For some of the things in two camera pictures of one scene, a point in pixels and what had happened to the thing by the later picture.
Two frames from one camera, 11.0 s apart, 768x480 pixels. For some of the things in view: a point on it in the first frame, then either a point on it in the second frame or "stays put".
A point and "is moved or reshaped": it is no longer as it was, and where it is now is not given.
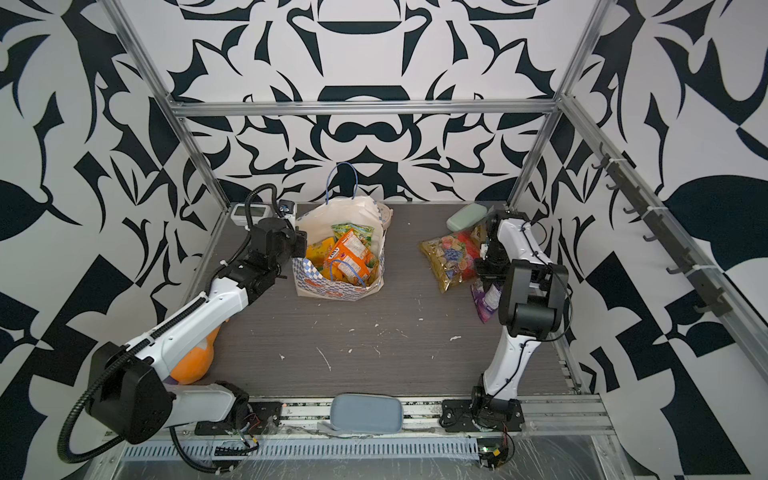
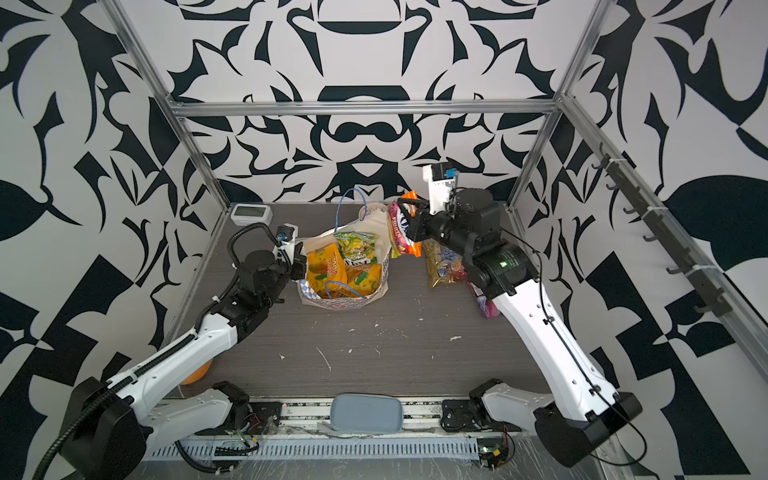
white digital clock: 238,215 stays put
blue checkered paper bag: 316,221 is moved or reshaped
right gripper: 486,277 -> 422,222
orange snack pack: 352,258 -> 400,242
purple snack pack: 486,302 stays put
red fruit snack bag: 451,258 stays put
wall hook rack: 714,300 stays put
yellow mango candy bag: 318,253 is moved or reshaped
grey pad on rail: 366,413 stays put
